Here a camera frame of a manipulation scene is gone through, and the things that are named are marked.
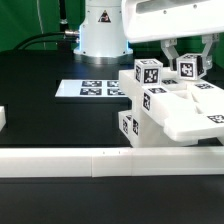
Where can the white fence bar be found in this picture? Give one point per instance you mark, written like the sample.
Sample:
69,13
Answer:
110,162
2,117

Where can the white chair seat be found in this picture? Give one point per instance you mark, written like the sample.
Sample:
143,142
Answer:
145,132

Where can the white tagged cube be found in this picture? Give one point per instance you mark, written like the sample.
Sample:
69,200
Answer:
190,67
147,71

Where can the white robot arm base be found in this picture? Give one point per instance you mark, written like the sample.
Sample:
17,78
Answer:
101,34

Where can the white front fence bar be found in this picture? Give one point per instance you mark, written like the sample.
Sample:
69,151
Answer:
110,162

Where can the white left fence bar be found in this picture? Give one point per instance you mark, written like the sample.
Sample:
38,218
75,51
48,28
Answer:
2,117

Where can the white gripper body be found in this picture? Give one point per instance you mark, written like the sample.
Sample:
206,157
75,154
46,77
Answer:
154,20

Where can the white chair back frame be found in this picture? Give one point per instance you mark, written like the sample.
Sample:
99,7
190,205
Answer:
186,110

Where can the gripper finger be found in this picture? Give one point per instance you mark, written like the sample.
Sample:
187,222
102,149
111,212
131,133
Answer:
168,48
210,42

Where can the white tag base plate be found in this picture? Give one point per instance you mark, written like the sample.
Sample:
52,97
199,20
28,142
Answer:
89,89

